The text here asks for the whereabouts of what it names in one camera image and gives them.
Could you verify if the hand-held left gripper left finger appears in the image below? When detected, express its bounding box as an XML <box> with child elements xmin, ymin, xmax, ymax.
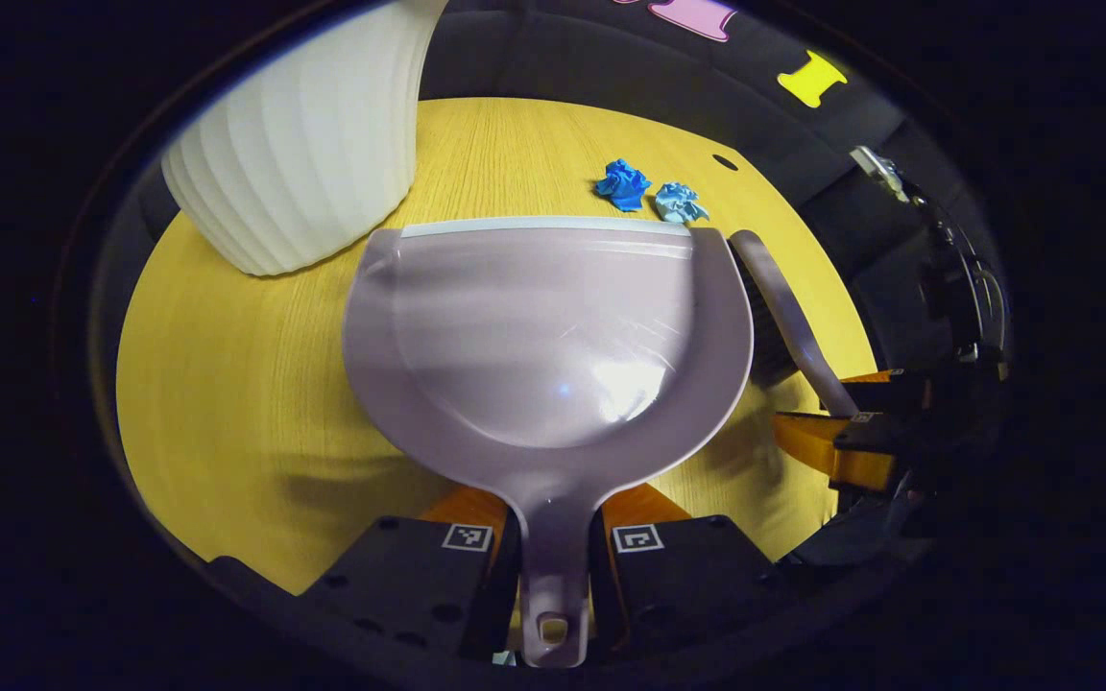
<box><xmin>301</xmin><ymin>483</ymin><xmax>523</xmax><ymax>665</ymax></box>

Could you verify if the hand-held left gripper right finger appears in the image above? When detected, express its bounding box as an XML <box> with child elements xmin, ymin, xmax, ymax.
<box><xmin>589</xmin><ymin>483</ymin><xmax>786</xmax><ymax>665</ymax></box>

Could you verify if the light blue paper ball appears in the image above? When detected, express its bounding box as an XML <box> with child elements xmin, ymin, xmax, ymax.
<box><xmin>654</xmin><ymin>181</ymin><xmax>710</xmax><ymax>226</ymax></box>

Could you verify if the dark blue paper ball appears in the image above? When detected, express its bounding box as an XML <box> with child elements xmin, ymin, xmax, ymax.
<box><xmin>594</xmin><ymin>158</ymin><xmax>653</xmax><ymax>213</ymax></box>

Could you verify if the small mauve broom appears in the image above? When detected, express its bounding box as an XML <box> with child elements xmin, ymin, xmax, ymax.
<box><xmin>728</xmin><ymin>229</ymin><xmax>863</xmax><ymax>419</ymax></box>

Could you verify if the white ribbed garbage bin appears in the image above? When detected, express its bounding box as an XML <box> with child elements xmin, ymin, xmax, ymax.
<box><xmin>161</xmin><ymin>0</ymin><xmax>449</xmax><ymax>278</ymax></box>

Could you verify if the small mauve dustpan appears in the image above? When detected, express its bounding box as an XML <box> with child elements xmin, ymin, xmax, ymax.
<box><xmin>342</xmin><ymin>216</ymin><xmax>756</xmax><ymax>669</ymax></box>

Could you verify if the wooden desktop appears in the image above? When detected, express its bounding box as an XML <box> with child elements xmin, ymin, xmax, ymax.
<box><xmin>116</xmin><ymin>96</ymin><xmax>882</xmax><ymax>597</ymax></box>

